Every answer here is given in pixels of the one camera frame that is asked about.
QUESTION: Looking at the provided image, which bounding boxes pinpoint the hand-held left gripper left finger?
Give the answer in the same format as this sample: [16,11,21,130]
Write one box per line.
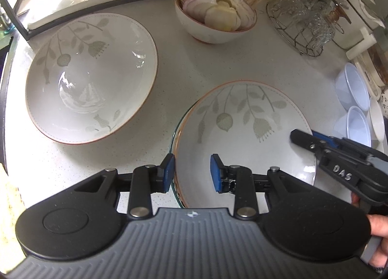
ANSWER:
[74,154,176,218]

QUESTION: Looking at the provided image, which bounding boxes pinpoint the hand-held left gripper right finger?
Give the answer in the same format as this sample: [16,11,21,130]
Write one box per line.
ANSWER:
[210,153,307,218]

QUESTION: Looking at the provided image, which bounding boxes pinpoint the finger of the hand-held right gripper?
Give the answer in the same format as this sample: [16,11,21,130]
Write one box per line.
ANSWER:
[290,129,323,158]
[312,131,340,149]

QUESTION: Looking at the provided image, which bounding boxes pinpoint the pale blue small bowl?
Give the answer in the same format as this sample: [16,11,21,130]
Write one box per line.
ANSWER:
[333,106,372,147]
[335,62,371,112]

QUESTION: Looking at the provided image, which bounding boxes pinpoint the floral ceramic plate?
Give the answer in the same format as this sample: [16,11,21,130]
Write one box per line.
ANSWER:
[174,80,317,209]

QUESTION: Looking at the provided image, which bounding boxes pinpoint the person's right hand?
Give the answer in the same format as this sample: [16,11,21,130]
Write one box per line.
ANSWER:
[365,215,388,275]

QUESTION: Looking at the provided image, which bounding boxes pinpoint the white plastic bowl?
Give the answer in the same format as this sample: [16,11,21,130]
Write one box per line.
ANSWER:
[366,97,386,143]

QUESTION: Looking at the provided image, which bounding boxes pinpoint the large floral ceramic bowl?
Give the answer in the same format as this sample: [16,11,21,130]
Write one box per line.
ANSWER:
[25,12,159,145]

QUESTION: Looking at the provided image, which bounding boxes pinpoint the amber base glass cup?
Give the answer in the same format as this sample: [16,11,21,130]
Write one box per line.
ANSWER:
[329,4,352,34]

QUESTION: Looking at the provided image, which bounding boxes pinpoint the small white ceramic bowl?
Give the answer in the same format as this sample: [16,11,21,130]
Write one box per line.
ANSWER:
[174,0,258,44]

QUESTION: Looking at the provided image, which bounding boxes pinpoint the purple-skinned garlic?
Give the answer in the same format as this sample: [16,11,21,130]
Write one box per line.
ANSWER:
[182,0,256,32]

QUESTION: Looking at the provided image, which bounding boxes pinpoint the beige cloth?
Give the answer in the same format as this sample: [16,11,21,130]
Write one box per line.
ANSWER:
[0,162,25,264]

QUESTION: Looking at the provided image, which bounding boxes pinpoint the white drying tray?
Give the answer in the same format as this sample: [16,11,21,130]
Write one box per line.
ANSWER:
[27,0,177,30]

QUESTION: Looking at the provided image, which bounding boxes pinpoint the metal wire cup rack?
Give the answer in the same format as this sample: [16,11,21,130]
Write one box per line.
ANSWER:
[266,0,334,57]

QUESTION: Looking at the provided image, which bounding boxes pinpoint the wire rack with glass cups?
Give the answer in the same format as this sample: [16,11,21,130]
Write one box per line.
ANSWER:
[271,0,338,43]

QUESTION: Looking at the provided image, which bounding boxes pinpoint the black metal shelf frame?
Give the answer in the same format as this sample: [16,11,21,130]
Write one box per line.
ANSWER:
[0,0,90,41]

